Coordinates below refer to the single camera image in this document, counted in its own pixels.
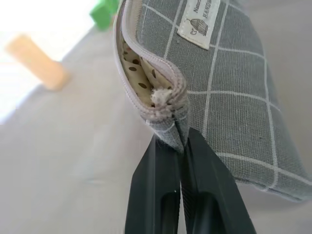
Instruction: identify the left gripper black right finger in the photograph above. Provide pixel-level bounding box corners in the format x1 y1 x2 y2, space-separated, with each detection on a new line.
179 128 258 234

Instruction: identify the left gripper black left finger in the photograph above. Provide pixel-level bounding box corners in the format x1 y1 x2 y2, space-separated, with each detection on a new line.
124 135 183 234

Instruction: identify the grey checked fabric pouch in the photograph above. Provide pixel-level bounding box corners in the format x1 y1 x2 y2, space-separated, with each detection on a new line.
113 0 312 203

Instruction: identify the yellow cylinder block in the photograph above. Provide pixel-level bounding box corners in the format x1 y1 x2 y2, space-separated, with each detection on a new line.
4 34 69 92

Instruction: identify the green curved block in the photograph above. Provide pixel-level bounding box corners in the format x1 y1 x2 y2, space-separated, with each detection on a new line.
89 0 120 31

